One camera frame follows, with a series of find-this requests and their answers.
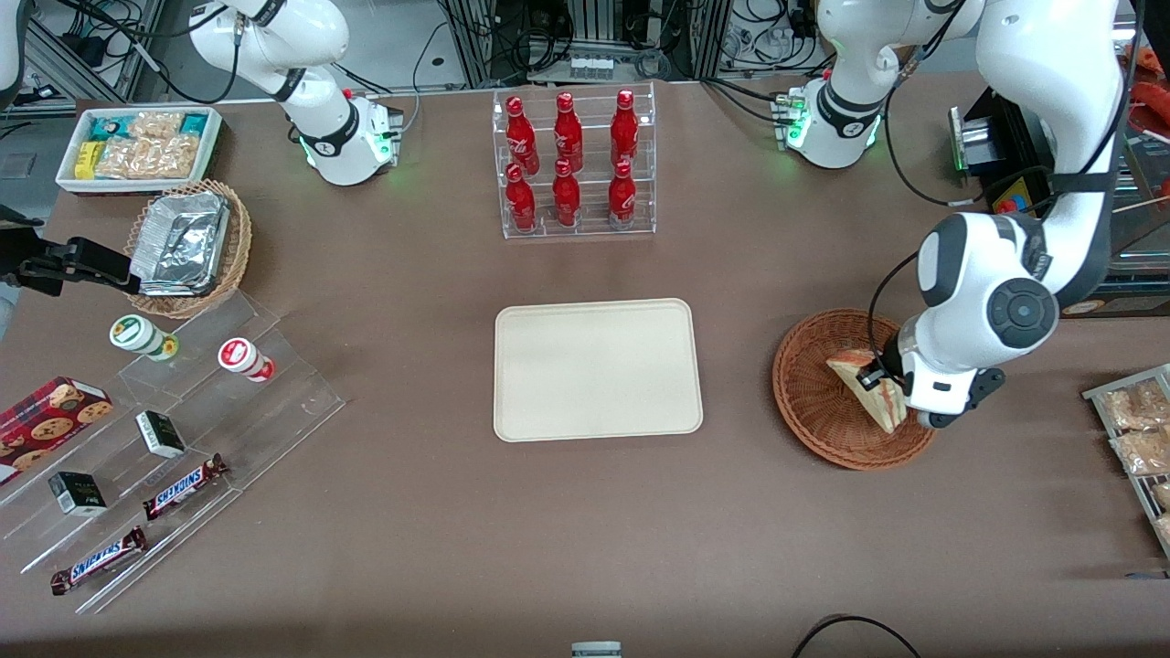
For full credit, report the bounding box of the triangle sandwich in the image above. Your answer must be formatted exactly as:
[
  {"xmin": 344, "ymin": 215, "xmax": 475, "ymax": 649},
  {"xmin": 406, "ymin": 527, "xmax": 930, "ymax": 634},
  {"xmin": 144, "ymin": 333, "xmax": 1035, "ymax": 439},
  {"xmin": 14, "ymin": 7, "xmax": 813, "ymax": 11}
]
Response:
[{"xmin": 826, "ymin": 345, "xmax": 908, "ymax": 435}]

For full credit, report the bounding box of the clear cracker bag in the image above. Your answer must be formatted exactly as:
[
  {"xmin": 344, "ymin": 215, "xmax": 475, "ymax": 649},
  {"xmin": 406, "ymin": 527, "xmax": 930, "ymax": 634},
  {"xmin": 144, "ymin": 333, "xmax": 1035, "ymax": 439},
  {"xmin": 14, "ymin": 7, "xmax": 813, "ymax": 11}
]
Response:
[
  {"xmin": 128, "ymin": 111, "xmax": 184, "ymax": 140},
  {"xmin": 96, "ymin": 137, "xmax": 200, "ymax": 180}
]

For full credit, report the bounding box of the clear acrylic bottle rack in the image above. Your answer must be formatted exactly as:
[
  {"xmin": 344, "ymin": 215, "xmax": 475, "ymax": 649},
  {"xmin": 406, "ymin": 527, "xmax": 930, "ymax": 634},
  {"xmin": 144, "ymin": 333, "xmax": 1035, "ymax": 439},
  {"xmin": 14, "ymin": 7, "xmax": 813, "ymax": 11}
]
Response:
[{"xmin": 493, "ymin": 81, "xmax": 657, "ymax": 240}]

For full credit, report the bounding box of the white snack bin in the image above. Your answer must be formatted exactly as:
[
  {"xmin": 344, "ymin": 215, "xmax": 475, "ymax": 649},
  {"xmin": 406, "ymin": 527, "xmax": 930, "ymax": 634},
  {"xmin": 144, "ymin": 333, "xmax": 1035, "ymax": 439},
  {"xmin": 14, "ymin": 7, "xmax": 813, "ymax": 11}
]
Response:
[{"xmin": 55, "ymin": 105, "xmax": 223, "ymax": 197}]

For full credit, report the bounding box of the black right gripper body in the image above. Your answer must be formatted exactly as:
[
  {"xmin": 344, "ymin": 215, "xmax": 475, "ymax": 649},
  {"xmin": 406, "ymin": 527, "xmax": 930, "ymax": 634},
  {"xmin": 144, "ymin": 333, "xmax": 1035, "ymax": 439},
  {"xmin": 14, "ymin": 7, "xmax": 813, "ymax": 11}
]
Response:
[{"xmin": 0, "ymin": 206, "xmax": 45, "ymax": 284}]

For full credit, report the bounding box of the red lid cup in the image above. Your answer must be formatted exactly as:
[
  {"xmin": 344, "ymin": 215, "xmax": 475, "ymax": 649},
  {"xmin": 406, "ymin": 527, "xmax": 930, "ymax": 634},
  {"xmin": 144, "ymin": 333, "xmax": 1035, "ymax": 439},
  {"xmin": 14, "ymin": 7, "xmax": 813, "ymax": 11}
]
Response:
[{"xmin": 218, "ymin": 337, "xmax": 275, "ymax": 383}]

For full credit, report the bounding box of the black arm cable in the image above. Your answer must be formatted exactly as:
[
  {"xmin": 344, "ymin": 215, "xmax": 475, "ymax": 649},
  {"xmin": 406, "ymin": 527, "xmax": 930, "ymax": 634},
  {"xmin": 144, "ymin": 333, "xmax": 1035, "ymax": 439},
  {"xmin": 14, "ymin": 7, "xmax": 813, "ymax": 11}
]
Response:
[{"xmin": 867, "ymin": 46, "xmax": 1127, "ymax": 366}]

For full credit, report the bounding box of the silver foil container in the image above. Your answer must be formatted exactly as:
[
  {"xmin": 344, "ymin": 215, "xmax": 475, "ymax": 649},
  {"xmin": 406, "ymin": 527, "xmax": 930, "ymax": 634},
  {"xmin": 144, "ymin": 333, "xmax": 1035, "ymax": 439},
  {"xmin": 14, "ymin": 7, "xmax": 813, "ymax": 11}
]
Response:
[{"xmin": 130, "ymin": 190, "xmax": 231, "ymax": 298}]

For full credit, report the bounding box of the beige plastic tray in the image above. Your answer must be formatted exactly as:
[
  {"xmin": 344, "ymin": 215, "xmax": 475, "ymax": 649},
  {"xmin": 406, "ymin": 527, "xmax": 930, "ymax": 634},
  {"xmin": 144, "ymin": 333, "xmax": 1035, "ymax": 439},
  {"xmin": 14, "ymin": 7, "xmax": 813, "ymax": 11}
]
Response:
[{"xmin": 494, "ymin": 298, "xmax": 704, "ymax": 443}]

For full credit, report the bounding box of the Snickers chocolate bar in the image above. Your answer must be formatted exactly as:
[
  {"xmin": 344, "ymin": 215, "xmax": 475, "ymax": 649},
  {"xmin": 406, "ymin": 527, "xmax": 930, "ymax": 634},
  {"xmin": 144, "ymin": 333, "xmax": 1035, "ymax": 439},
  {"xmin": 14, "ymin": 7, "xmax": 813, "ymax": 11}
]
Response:
[
  {"xmin": 50, "ymin": 526, "xmax": 147, "ymax": 596},
  {"xmin": 143, "ymin": 454, "xmax": 229, "ymax": 522}
]

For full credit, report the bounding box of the small black box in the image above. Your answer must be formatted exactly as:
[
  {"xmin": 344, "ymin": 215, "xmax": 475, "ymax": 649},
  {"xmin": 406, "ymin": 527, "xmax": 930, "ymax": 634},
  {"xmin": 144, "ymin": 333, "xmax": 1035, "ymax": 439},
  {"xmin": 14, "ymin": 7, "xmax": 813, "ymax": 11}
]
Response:
[
  {"xmin": 48, "ymin": 472, "xmax": 108, "ymax": 517},
  {"xmin": 135, "ymin": 410, "xmax": 186, "ymax": 459}
]

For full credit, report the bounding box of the red cola bottle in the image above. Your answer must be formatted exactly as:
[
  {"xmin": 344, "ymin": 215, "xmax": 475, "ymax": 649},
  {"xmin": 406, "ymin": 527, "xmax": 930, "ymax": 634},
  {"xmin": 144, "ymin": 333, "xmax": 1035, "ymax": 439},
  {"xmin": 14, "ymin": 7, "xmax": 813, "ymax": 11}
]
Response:
[
  {"xmin": 553, "ymin": 91, "xmax": 584, "ymax": 173},
  {"xmin": 611, "ymin": 89, "xmax": 639, "ymax": 165},
  {"xmin": 608, "ymin": 160, "xmax": 637, "ymax": 229},
  {"xmin": 552, "ymin": 158, "xmax": 581, "ymax": 228},
  {"xmin": 505, "ymin": 96, "xmax": 539, "ymax": 175},
  {"xmin": 505, "ymin": 163, "xmax": 537, "ymax": 231}
]

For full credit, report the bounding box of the light wicker basket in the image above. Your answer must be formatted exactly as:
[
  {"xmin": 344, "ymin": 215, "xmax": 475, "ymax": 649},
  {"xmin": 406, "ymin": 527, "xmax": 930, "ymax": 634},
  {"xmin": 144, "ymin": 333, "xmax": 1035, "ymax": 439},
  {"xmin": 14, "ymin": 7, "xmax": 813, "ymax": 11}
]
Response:
[{"xmin": 123, "ymin": 179, "xmax": 252, "ymax": 320}]

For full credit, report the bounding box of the green lid cup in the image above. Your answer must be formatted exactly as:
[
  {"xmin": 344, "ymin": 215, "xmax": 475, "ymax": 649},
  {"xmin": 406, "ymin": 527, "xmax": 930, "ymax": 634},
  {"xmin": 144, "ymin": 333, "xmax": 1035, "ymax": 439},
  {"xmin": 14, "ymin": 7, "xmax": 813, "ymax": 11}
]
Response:
[{"xmin": 110, "ymin": 314, "xmax": 179, "ymax": 362}]

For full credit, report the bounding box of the red cookie box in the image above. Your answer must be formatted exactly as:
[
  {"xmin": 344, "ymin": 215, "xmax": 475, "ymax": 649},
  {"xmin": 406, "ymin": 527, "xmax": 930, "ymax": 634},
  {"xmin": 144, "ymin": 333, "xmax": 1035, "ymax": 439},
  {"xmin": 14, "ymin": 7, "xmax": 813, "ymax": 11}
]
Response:
[{"xmin": 0, "ymin": 377, "xmax": 114, "ymax": 485}]

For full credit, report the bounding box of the brown wicker basket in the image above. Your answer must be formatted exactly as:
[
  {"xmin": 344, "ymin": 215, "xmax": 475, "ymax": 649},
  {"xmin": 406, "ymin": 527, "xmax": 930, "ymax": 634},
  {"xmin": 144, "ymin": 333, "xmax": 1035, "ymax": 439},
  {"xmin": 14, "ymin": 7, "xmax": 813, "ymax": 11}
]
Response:
[{"xmin": 772, "ymin": 309, "xmax": 943, "ymax": 471}]

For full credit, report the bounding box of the clear acrylic stepped display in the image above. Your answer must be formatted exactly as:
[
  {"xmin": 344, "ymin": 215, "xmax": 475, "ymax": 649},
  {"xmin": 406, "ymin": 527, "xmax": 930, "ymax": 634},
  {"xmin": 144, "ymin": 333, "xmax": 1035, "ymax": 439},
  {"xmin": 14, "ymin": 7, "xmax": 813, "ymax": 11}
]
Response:
[{"xmin": 0, "ymin": 291, "xmax": 346, "ymax": 615}]

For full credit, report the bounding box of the black floor cable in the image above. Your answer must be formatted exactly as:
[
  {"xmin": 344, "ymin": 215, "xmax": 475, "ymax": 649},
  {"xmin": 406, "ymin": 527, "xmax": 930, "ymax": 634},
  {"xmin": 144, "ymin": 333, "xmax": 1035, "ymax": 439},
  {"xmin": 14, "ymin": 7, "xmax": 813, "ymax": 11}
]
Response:
[{"xmin": 791, "ymin": 615, "xmax": 924, "ymax": 658}]

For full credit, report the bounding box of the clear bag of snacks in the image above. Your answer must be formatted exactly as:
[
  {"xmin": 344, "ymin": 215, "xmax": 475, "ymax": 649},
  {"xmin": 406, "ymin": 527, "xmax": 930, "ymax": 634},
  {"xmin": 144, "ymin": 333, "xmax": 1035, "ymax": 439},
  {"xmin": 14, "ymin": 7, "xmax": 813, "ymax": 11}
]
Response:
[
  {"xmin": 1111, "ymin": 430, "xmax": 1170, "ymax": 476},
  {"xmin": 1100, "ymin": 379, "xmax": 1170, "ymax": 430}
]

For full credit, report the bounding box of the black food warmer case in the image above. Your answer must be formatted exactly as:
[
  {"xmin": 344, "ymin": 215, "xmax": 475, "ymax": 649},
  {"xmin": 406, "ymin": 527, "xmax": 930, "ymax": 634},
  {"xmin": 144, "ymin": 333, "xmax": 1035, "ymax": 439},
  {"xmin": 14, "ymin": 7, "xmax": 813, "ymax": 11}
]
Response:
[{"xmin": 949, "ymin": 14, "xmax": 1170, "ymax": 319}]

